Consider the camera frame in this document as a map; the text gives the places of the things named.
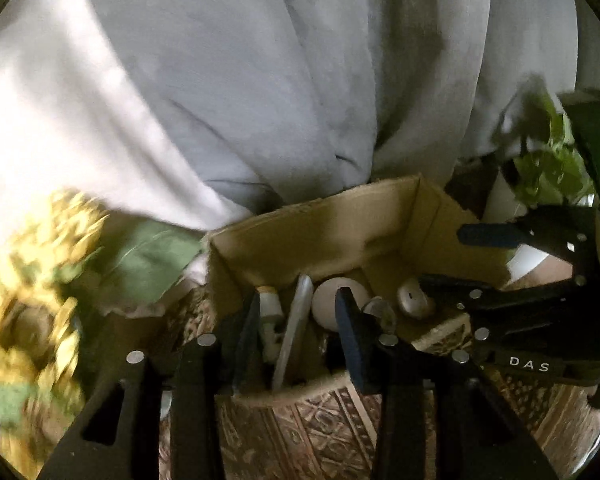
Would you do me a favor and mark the grey curtain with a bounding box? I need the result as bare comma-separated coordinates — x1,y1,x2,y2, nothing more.
75,0,600,211

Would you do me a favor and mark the brown cardboard box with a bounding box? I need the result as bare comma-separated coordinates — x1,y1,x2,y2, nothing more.
202,174,513,401

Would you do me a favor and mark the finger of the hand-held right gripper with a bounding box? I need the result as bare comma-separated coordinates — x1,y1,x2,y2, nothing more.
419,274,598,346
457,206,598,286

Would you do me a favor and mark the white jar with tan lid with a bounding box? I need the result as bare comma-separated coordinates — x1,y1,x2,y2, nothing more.
257,285,284,363

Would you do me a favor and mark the white rectangular device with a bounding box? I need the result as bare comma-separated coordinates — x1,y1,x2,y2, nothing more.
272,274,314,392

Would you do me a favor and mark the beige curtain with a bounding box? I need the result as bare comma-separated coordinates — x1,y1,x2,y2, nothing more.
0,0,241,233

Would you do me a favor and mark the artificial sunflower bouquet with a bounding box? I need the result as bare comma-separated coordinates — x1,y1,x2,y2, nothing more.
0,187,203,441

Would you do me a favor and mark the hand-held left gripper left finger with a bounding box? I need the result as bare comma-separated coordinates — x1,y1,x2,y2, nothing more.
37,290,261,480

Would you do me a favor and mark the white egg-shaped object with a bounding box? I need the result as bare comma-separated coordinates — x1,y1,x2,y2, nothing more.
312,276,369,332

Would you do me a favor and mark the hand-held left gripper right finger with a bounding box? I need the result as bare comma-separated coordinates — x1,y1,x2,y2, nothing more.
334,287,561,480

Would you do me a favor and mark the patterned brown table runner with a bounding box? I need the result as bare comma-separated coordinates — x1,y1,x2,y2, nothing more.
160,285,600,480

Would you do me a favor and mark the white plant pot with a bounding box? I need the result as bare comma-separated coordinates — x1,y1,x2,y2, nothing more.
482,175,551,281

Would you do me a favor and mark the green potted plant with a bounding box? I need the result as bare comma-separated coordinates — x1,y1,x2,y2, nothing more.
495,75,598,211

